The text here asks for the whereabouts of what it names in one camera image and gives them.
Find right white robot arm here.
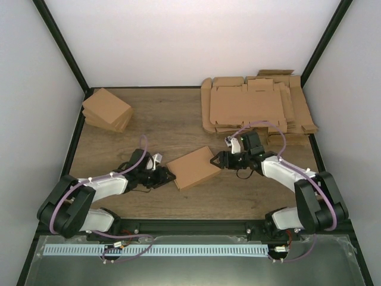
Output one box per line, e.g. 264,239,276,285
210,131,349,240

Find black frame post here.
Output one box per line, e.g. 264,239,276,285
301,0,353,88
32,0,92,93

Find light blue slotted cable duct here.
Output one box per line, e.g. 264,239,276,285
43,244,268,257

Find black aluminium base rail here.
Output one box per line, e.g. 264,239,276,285
38,218,352,242

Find brown cardboard box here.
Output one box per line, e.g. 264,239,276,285
166,146,221,191

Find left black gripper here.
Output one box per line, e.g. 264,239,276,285
138,166,177,189

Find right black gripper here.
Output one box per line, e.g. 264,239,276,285
211,151,251,170

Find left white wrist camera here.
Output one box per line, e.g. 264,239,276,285
146,153,163,171

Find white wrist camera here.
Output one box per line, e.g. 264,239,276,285
146,153,163,171
224,136,241,154

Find black frame post left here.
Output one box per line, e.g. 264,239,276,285
32,0,92,93

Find stack of folded cardboard boxes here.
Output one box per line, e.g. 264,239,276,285
82,88,133,133

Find pile of flat cardboard blanks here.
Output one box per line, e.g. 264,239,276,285
201,70,318,145

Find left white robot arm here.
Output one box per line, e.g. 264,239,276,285
36,149,176,241

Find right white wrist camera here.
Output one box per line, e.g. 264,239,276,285
224,136,241,154

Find black frame post right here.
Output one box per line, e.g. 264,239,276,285
301,0,353,88

